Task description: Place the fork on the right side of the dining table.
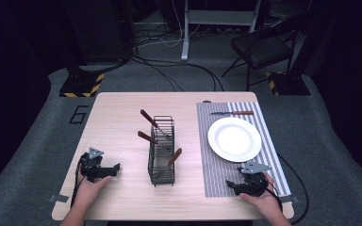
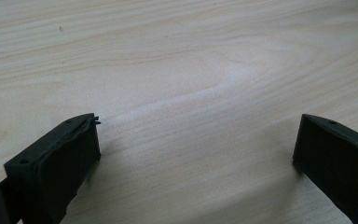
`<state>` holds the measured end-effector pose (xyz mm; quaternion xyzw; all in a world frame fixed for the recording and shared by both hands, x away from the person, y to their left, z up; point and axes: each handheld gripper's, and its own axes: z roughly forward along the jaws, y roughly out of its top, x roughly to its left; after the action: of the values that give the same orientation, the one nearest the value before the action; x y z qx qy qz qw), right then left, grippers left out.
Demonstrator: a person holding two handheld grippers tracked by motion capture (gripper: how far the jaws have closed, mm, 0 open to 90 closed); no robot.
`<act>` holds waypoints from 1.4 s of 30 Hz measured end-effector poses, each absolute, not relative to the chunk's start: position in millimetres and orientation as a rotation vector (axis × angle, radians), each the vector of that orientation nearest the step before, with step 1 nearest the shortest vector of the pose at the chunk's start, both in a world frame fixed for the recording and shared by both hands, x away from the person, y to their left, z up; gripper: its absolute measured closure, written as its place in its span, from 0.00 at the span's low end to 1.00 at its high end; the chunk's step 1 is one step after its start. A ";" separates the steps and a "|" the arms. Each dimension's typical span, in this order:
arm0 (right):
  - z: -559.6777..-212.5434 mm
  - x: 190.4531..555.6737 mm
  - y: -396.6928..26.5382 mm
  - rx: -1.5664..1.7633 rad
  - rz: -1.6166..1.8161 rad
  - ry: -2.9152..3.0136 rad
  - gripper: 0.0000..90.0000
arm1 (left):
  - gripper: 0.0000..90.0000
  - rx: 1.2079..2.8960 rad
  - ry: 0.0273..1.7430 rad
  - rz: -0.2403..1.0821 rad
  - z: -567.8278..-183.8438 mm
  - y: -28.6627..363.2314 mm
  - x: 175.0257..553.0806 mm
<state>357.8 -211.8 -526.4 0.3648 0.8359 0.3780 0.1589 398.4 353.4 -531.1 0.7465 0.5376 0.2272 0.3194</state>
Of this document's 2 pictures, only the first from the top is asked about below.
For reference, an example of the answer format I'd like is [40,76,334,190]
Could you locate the white metal stand frame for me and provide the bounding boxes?
[180,0,262,62]

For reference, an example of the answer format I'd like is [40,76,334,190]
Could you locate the grey striped placemat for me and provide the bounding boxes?
[195,101,292,199]

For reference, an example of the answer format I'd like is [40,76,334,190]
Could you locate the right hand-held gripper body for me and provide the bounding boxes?
[237,161,273,198]

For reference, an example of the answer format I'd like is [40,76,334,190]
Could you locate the light wooden-handled utensil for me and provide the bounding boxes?
[166,147,183,168]

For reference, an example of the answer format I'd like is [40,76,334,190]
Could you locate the grey tape strip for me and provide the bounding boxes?
[49,193,71,204]
[278,194,300,205]

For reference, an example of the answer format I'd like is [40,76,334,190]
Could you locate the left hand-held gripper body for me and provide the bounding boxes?
[79,147,114,184]

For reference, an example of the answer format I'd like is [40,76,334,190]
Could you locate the short wooden-handled utensil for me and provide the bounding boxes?
[137,130,158,146]

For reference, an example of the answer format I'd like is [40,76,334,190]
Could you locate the thick black floor cable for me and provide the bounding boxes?
[128,54,225,92]

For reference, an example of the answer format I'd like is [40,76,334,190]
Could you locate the person's left hand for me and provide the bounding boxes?
[74,175,113,209]

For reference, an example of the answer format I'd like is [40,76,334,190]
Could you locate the wooden-handled table knife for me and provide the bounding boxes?
[209,109,255,117]

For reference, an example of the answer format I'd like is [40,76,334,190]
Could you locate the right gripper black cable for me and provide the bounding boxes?
[263,153,311,226]

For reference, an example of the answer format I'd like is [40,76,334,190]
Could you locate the black wire cutlery rack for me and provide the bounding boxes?
[147,115,176,188]

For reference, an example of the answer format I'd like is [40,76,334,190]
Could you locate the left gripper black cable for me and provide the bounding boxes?
[70,153,87,209]

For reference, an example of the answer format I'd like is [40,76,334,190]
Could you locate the thin black floor cable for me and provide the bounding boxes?
[131,56,186,93]

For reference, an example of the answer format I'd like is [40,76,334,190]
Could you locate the black equipment cabinet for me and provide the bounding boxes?
[60,0,139,66]

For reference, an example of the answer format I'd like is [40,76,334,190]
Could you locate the long wooden-handled utensil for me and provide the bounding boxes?
[140,108,172,140]

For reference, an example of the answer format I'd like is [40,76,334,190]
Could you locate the black tape floor number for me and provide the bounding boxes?
[68,105,90,125]

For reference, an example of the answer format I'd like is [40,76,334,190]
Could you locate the black folding chair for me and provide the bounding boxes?
[221,12,309,92]

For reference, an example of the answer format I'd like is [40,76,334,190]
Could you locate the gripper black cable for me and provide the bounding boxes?
[70,153,87,209]
[263,153,311,226]

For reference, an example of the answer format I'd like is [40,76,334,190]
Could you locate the person's right hand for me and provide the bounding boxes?
[239,172,285,218]

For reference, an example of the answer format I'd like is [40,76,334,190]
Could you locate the hazard-striped black stand base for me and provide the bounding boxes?
[265,71,312,97]
[58,64,106,99]

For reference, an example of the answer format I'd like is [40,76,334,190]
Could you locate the white round plate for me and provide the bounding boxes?
[207,117,263,164]

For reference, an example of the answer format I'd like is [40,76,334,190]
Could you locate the white floor cable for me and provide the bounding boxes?
[136,0,202,50]

